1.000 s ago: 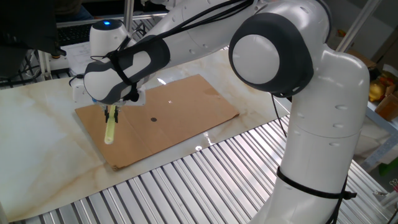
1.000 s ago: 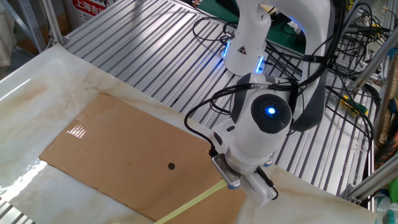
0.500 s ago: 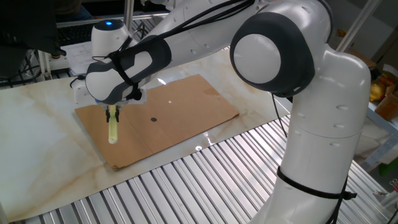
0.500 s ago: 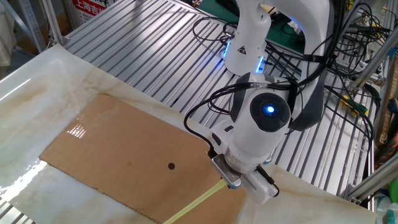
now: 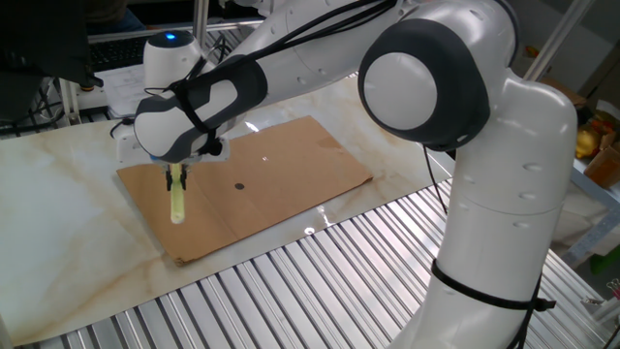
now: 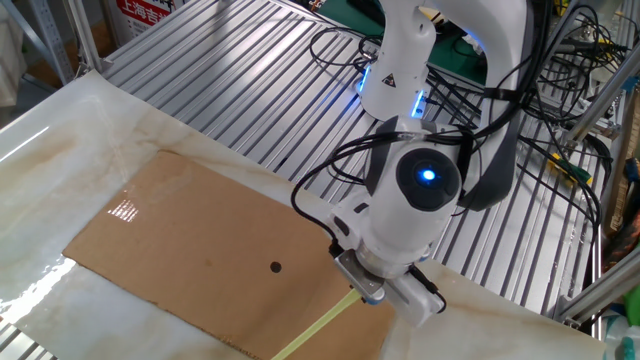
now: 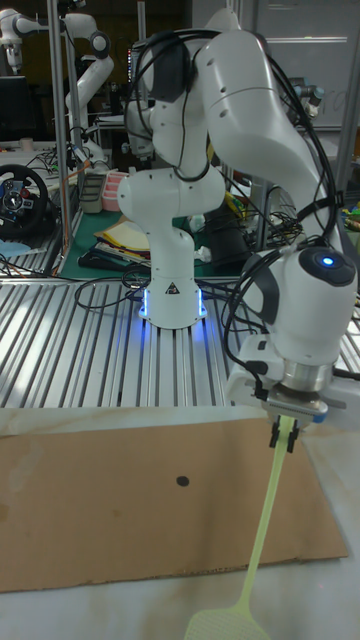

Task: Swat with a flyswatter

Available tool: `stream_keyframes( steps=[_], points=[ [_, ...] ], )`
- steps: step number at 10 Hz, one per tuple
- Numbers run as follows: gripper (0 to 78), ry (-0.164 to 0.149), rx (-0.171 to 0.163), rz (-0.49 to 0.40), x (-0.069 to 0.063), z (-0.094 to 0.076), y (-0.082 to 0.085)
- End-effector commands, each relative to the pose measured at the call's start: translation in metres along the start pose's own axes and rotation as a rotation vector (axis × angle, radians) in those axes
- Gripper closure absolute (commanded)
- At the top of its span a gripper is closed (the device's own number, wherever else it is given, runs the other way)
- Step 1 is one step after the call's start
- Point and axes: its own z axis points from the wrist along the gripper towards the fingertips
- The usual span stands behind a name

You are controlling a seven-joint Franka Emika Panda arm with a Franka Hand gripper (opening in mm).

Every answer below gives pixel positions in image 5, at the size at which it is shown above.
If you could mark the aluminium frame post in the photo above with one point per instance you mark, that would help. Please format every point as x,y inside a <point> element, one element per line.
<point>557,39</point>
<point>69,102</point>
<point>200,14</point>

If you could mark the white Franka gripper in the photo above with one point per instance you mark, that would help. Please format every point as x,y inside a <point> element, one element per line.
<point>127,148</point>

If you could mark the light green plastic flyswatter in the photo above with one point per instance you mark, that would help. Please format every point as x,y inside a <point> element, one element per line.
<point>177,203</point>

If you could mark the small black round dot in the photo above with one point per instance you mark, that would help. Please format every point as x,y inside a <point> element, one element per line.
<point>239,186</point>

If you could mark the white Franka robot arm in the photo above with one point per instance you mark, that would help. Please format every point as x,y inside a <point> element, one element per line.
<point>508,194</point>

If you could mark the black computer monitor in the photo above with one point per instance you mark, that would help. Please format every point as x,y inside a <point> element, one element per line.
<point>34,43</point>

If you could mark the black computer keyboard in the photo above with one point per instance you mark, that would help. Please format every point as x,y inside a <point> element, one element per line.
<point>116,53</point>

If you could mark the yellow toy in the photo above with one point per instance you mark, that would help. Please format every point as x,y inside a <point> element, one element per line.
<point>587,143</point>

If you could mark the small brown box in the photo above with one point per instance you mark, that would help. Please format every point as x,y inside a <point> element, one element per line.
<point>605,167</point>

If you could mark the stack of printed papers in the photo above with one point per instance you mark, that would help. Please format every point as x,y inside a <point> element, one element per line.
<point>121,92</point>

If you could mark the green plastic object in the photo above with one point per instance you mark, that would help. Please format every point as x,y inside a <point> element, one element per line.
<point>605,262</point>

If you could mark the marble pattern board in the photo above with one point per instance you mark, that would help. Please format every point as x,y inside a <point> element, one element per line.
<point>72,271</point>

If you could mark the brown cardboard sheet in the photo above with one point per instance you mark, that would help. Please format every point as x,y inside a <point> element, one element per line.
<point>290,160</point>

